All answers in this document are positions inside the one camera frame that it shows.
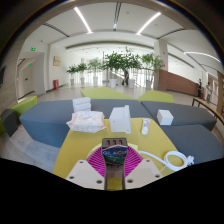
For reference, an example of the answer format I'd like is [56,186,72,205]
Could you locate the white coiled power cable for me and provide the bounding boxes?
[138,150,196,172]

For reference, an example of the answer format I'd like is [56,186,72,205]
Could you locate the small lime green sofa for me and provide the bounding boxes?
[136,89,176,104]

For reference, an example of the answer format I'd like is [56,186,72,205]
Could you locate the small white cube box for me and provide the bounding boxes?
[156,109,175,127]

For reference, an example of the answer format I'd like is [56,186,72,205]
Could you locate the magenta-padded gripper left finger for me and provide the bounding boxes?
[65,148,109,191]

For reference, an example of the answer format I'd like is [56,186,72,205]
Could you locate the ceiling strip lights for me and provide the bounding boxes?
[73,5,222,65]

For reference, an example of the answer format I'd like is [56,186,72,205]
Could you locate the white tube with red print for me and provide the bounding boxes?
[140,118,152,136]

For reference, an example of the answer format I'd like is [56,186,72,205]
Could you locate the framed yellow wall picture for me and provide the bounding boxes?
[52,55,63,67]

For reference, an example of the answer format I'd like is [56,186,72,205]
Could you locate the large white box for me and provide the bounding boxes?
[108,104,133,135]

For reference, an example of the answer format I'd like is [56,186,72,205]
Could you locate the dark multi-port USB charger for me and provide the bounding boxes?
[101,137,129,166]

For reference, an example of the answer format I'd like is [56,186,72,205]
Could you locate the pink tissue pack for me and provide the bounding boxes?
[66,110,107,134]

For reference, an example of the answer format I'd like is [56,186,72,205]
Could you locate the dark grey seat block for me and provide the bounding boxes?
[0,108,20,138]

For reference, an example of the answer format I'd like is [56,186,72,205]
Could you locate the grey sofa with white box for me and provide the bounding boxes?
[140,100,218,132]

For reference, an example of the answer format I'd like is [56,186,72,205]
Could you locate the stacked white boxes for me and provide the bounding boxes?
[72,96,93,114]

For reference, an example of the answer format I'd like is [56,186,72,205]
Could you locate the lime green bench sofa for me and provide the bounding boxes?
[0,95,39,135]

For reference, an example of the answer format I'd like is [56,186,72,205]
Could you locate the row of potted plants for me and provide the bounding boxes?
[66,46,165,91]

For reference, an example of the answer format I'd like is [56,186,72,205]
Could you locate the wooden bench with black frame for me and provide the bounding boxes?
[191,96,224,127]

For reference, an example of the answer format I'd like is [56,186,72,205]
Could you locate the wide grey sofa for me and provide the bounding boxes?
[159,124,224,165]

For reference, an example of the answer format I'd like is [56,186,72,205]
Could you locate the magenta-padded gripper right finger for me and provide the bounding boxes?
[121,148,165,191]

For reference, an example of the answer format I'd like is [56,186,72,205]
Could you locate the red fire extinguisher cabinet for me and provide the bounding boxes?
[52,78,60,91]

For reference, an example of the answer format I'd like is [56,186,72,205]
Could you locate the long grey sofa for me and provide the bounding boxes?
[19,98,155,149]

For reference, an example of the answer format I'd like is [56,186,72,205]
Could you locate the large lime green sofa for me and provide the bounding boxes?
[80,86,135,101]

